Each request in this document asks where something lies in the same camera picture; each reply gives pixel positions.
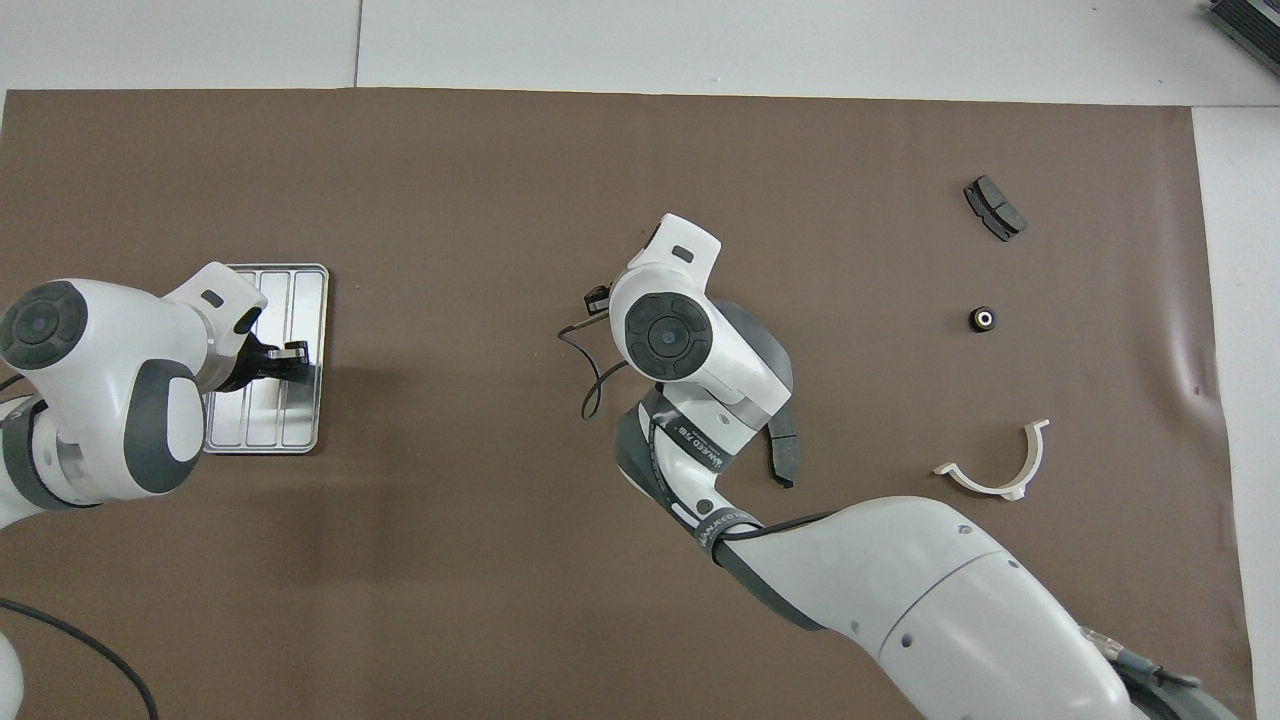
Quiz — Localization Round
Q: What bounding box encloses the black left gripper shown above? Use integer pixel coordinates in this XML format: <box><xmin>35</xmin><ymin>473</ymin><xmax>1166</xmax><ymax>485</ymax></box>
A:
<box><xmin>222</xmin><ymin>335</ymin><xmax>313</xmax><ymax>391</ymax></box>

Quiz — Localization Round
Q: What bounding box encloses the silver metal tray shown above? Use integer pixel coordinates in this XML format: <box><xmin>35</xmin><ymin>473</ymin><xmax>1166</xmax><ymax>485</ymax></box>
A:
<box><xmin>203</xmin><ymin>264</ymin><xmax>330</xmax><ymax>456</ymax></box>

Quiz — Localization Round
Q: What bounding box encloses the long dark brake pad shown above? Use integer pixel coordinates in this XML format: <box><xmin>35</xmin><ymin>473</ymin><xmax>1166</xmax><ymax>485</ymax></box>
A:
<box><xmin>764</xmin><ymin>404</ymin><xmax>802</xmax><ymax>489</ymax></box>

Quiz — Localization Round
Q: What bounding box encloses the brown paper mat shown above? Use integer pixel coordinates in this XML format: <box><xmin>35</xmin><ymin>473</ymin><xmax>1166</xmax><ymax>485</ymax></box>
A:
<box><xmin>0</xmin><ymin>88</ymin><xmax>1257</xmax><ymax>720</ymax></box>

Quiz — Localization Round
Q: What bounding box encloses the short dark brake pad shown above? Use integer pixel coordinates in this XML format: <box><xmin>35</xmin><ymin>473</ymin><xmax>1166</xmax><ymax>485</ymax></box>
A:
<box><xmin>963</xmin><ymin>175</ymin><xmax>1028</xmax><ymax>243</ymax></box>

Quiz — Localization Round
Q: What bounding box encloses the dark ribbed metal device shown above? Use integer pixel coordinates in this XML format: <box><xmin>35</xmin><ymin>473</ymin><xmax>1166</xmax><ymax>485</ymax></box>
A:
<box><xmin>1205</xmin><ymin>0</ymin><xmax>1280</xmax><ymax>56</ymax></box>

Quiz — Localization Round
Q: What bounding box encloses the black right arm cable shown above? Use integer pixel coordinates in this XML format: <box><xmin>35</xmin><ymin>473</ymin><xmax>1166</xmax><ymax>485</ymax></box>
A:
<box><xmin>558</xmin><ymin>305</ymin><xmax>633</xmax><ymax>421</ymax></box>

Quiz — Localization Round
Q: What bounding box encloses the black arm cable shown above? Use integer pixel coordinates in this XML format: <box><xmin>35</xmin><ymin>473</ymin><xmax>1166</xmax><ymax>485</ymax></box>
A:
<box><xmin>558</xmin><ymin>305</ymin><xmax>633</xmax><ymax>421</ymax></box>
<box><xmin>0</xmin><ymin>598</ymin><xmax>159</xmax><ymax>720</ymax></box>

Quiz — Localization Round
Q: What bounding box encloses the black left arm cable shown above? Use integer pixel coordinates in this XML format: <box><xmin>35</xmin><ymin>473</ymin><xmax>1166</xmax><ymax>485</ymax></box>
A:
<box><xmin>0</xmin><ymin>598</ymin><xmax>159</xmax><ymax>720</ymax></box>

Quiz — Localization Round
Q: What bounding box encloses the white plastic half ring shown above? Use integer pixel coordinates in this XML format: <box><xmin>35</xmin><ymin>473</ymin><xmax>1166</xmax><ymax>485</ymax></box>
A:
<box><xmin>933</xmin><ymin>419</ymin><xmax>1051</xmax><ymax>502</ymax></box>

